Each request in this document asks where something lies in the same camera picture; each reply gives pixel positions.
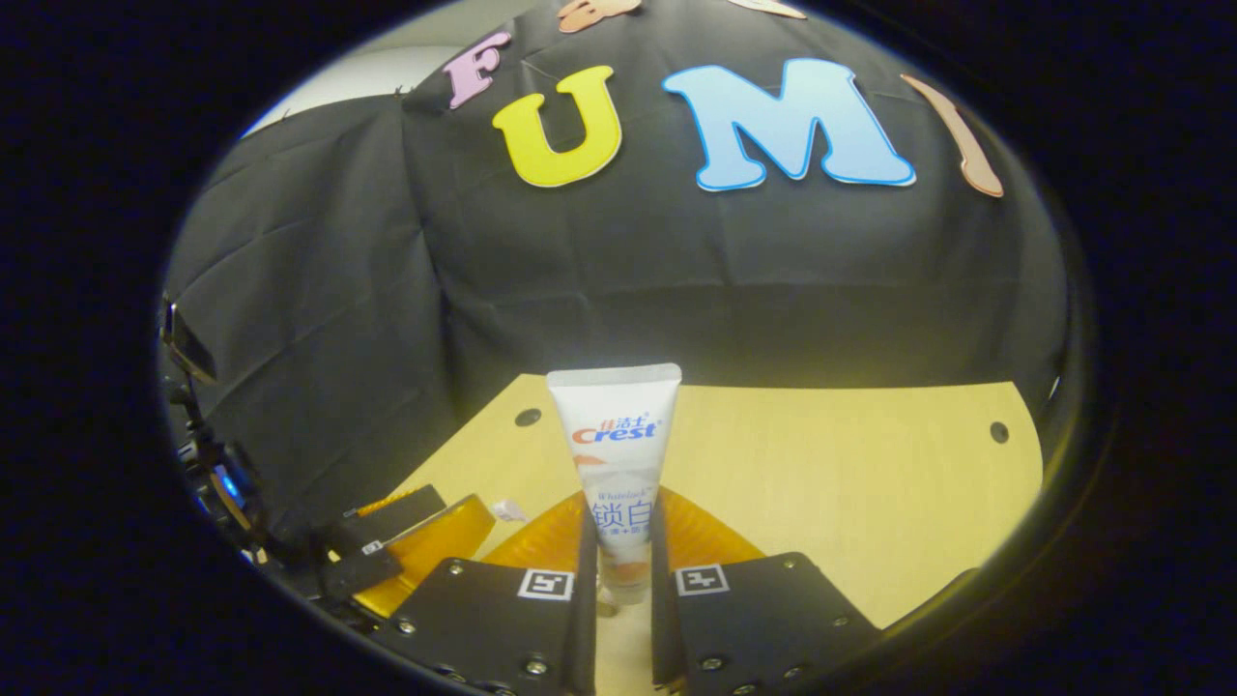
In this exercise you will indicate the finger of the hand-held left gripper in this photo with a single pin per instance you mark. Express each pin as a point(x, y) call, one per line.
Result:
point(396, 512)
point(362, 570)

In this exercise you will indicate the white toothbrush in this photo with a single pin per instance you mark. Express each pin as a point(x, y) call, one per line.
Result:
point(507, 510)

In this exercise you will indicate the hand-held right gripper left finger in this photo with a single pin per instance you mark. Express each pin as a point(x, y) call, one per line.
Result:
point(585, 619)

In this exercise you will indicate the wooden desktop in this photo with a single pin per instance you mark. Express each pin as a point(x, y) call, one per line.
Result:
point(850, 483)

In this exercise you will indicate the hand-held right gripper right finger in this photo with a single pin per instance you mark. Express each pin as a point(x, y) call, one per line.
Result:
point(662, 619)

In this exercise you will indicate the white toothpaste tube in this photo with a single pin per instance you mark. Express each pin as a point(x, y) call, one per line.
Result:
point(616, 454)

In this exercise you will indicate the black backdrop cloth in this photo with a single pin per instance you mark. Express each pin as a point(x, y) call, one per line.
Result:
point(725, 290)

